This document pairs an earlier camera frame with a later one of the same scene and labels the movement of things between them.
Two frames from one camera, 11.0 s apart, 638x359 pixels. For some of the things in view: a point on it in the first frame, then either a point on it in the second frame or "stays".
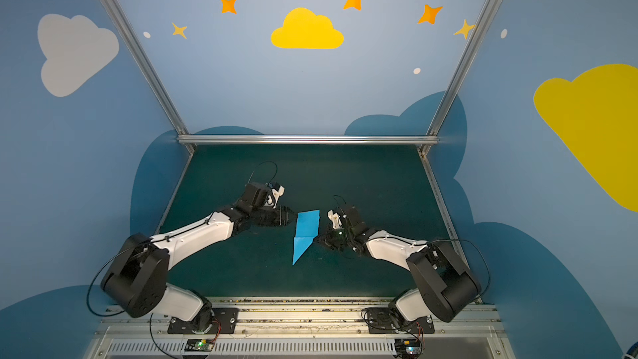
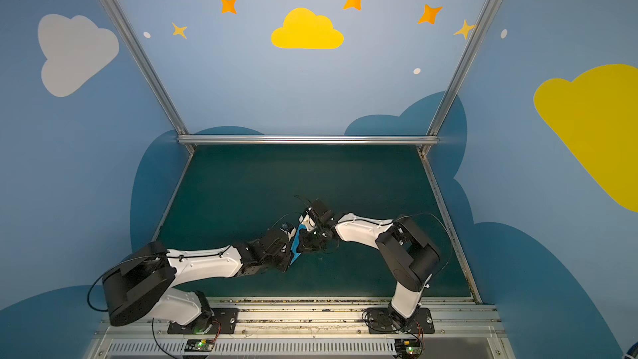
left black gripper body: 274,215 to 290,252
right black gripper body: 335,238 to 313,229
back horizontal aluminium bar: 307,139 stays
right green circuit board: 408,347 stays
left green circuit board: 198,345 stays
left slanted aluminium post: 118,15 stays
